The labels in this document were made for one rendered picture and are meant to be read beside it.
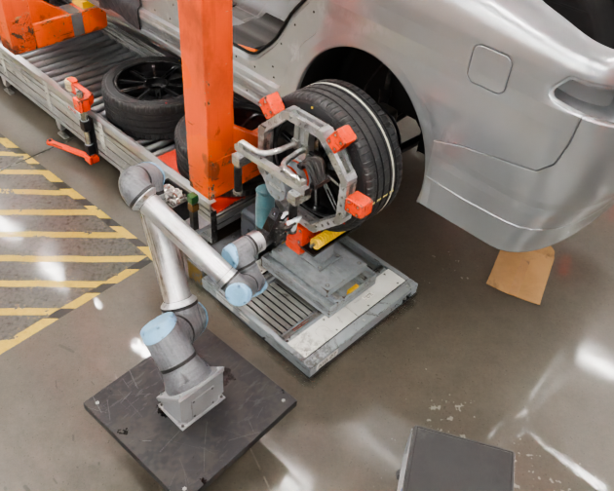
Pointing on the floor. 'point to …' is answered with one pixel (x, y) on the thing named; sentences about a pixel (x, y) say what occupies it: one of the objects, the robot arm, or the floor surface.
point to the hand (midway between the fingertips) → (295, 213)
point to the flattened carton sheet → (522, 273)
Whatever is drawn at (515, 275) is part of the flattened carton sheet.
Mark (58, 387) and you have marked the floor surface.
